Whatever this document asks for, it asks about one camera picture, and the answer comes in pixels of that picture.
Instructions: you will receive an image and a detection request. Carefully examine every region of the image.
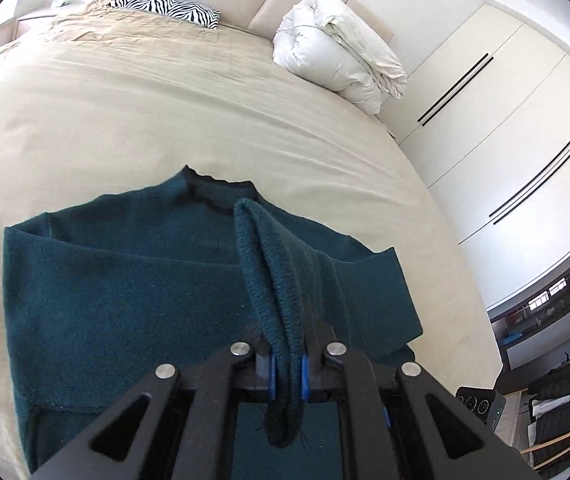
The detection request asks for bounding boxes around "teal knit sweater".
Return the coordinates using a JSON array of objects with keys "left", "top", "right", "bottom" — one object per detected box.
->
[{"left": 1, "top": 165, "right": 424, "bottom": 480}]

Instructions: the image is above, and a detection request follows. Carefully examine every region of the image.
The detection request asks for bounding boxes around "black wardrobe handle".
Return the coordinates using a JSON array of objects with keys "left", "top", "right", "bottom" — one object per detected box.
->
[
  {"left": 424, "top": 56, "right": 494, "bottom": 125},
  {"left": 417, "top": 53, "right": 489, "bottom": 122},
  {"left": 488, "top": 134, "right": 570, "bottom": 219},
  {"left": 493, "top": 140, "right": 570, "bottom": 225}
]

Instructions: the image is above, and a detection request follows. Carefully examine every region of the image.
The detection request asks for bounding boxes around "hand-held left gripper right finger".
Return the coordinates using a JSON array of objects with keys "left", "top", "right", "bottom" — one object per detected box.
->
[{"left": 300, "top": 324, "right": 542, "bottom": 480}]

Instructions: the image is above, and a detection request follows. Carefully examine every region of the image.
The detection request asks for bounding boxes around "folded white duvet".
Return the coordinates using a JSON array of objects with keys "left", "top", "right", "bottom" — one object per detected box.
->
[{"left": 272, "top": 0, "right": 408, "bottom": 116}]

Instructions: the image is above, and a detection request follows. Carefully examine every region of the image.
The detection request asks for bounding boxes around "bed with beige sheet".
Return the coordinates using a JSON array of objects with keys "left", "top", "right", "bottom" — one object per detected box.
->
[{"left": 0, "top": 0, "right": 504, "bottom": 480}]

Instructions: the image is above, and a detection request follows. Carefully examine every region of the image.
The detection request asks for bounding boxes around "beige nightstand with drawer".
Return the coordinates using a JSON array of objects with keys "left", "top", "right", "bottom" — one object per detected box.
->
[{"left": 15, "top": 7, "right": 68, "bottom": 41}]

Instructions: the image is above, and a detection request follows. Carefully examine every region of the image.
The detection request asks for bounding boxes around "zebra print pillow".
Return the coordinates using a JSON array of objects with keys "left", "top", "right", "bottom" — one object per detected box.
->
[{"left": 109, "top": 0, "right": 222, "bottom": 30}]

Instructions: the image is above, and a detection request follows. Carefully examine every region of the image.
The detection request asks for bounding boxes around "dark shelf unit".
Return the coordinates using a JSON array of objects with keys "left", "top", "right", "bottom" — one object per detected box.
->
[{"left": 487, "top": 250, "right": 570, "bottom": 373}]

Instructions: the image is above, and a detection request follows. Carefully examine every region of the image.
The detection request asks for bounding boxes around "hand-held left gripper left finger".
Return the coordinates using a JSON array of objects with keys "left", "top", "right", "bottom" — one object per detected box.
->
[{"left": 29, "top": 342, "right": 278, "bottom": 480}]

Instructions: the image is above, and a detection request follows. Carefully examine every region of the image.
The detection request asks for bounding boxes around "white wardrobe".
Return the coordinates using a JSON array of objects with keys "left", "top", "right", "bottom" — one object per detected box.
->
[{"left": 396, "top": 0, "right": 570, "bottom": 312}]

